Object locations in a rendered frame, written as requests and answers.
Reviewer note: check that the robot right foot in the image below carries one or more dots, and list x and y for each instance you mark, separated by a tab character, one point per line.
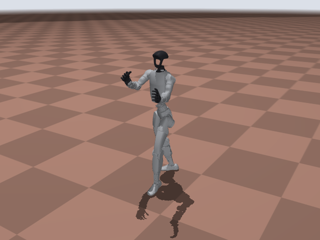
168	167

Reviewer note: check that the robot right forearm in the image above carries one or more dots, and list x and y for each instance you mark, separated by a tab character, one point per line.
132	85

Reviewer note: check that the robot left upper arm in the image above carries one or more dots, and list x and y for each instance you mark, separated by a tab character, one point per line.
170	80

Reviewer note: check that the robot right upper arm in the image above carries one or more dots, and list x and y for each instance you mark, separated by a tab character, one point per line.
143	79

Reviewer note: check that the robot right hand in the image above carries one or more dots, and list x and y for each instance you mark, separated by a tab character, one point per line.
126	77

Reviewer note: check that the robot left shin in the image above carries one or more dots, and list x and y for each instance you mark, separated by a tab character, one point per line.
157	163

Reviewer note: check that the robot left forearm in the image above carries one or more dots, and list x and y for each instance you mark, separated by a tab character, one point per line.
164	98

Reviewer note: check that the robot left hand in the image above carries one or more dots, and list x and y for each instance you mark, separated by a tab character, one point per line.
157	97

